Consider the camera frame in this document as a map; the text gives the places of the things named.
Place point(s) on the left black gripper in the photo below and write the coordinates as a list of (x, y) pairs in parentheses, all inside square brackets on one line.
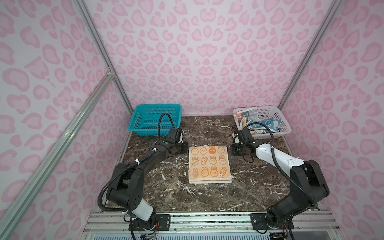
[(185, 148)]

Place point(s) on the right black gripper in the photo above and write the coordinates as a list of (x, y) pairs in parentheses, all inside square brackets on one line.
[(233, 152)]

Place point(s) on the orange bunny towel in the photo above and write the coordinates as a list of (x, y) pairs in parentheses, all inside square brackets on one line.
[(209, 165)]

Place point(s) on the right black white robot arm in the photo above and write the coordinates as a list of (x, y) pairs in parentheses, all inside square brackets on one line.
[(307, 182)]

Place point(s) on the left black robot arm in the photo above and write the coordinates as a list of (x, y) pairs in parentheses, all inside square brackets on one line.
[(124, 191)]

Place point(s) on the grey patterned towel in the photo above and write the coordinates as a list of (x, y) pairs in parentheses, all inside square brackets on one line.
[(244, 116)]

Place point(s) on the white plastic basket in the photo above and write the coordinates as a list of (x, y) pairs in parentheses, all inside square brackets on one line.
[(270, 116)]

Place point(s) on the teal bunny towel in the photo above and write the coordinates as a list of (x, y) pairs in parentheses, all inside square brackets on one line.
[(261, 127)]

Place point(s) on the teal plastic basket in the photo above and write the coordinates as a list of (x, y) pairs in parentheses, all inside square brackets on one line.
[(145, 119)]

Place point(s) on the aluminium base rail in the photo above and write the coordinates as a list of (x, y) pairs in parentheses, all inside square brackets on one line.
[(310, 225)]

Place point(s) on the left corner aluminium post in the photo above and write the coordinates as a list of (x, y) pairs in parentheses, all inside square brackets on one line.
[(91, 27)]

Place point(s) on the corner aluminium post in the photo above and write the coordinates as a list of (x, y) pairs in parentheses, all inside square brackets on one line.
[(91, 27), (328, 19)]

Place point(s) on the right corner aluminium post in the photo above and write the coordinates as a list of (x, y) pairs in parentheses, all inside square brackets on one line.
[(328, 19)]

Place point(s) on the diagonal aluminium frame bar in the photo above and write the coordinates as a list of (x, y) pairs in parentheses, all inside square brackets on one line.
[(20, 205)]

